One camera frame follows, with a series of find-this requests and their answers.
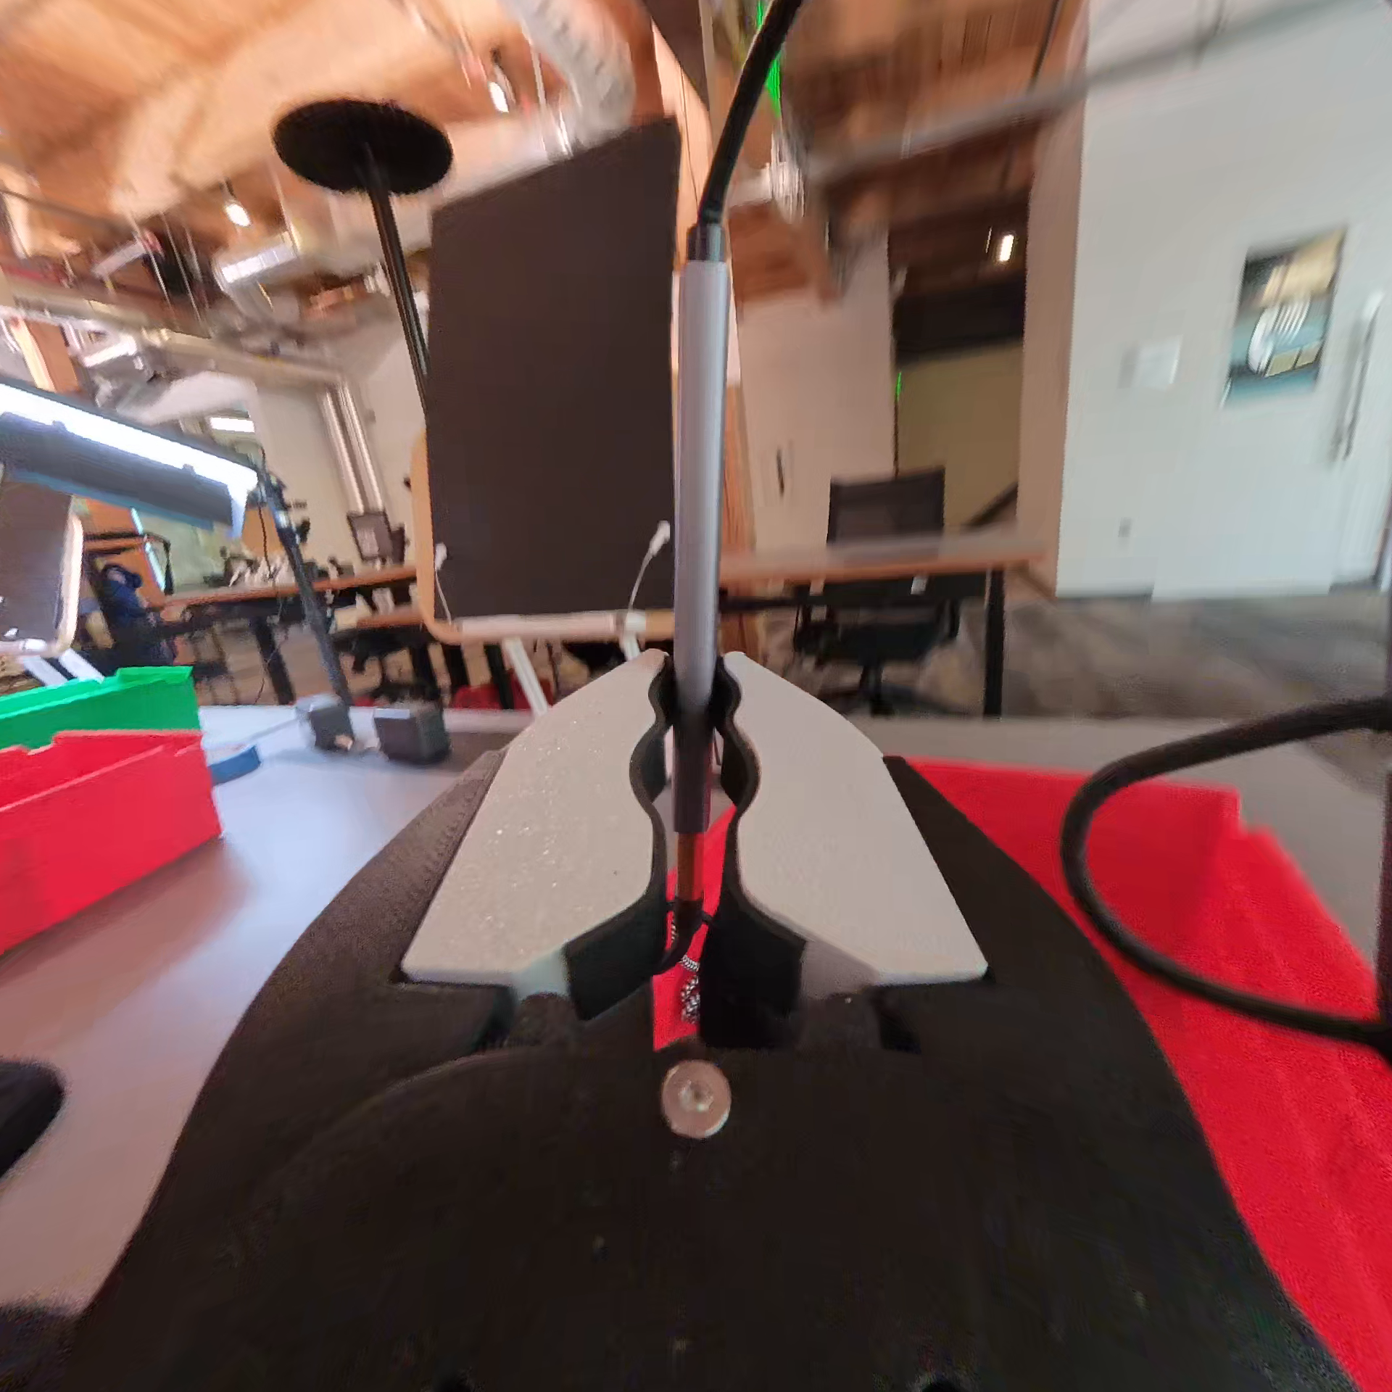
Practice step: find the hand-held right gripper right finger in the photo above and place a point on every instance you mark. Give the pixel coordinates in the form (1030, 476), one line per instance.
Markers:
(859, 858)

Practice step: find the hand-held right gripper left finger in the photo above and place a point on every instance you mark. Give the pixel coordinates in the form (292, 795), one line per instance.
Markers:
(534, 858)

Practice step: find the red plastic bin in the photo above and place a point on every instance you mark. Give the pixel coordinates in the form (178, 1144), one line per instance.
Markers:
(99, 827)
(1250, 925)

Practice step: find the black power adapter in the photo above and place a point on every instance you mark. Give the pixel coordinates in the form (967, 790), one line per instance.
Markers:
(412, 734)

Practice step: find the grey power adapter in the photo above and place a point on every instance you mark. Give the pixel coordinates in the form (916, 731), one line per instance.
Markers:
(323, 719)

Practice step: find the wooden office desk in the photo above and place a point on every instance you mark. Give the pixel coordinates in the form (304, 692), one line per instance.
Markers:
(870, 554)

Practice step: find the blue tape roll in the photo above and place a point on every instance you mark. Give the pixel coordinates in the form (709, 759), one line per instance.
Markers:
(235, 764)

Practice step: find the black office chair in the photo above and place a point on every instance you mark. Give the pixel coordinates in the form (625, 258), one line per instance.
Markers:
(888, 506)

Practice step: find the green plastic bin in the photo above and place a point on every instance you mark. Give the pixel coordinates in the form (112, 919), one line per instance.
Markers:
(99, 700)

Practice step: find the black textured wrist rest pad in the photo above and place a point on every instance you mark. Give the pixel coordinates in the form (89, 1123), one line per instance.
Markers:
(22, 1114)

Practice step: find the studio light panel on stand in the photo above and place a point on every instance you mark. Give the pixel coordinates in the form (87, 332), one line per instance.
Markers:
(109, 456)

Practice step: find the black floor lamp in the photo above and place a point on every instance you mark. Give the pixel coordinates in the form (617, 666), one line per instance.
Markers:
(360, 148)

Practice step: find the black panel with wooden frame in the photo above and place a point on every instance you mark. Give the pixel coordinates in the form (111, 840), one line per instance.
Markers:
(544, 380)

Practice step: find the wall poster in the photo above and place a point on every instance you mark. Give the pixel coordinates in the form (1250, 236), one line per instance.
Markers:
(1282, 316)

